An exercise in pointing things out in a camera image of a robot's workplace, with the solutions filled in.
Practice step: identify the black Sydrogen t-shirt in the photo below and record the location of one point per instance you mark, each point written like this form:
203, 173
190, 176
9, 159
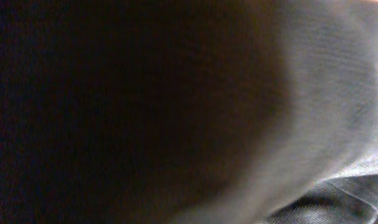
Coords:
188, 111

